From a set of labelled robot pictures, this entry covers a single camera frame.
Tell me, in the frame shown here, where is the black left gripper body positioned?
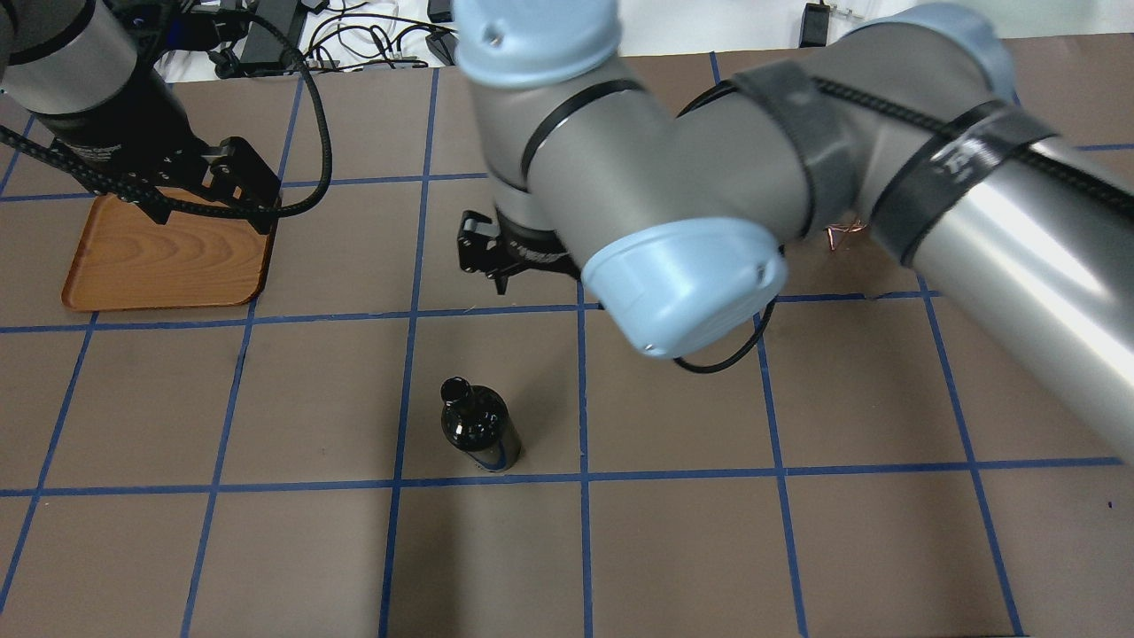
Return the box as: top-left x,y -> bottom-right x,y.
40,75 -> 211,199

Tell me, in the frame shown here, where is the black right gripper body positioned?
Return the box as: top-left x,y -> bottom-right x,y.
457,210 -> 582,295

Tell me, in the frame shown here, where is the dark wine bottle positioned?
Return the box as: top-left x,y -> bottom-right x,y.
439,377 -> 522,473

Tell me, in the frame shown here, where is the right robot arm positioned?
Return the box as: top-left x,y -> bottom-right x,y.
452,1 -> 1133,461

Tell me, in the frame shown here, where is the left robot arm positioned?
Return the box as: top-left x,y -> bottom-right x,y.
3,1 -> 280,235

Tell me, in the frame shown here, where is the black power adapter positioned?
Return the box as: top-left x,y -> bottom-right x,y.
239,0 -> 308,65

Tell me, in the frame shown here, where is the copper wire basket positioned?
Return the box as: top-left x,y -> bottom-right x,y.
826,221 -> 868,252

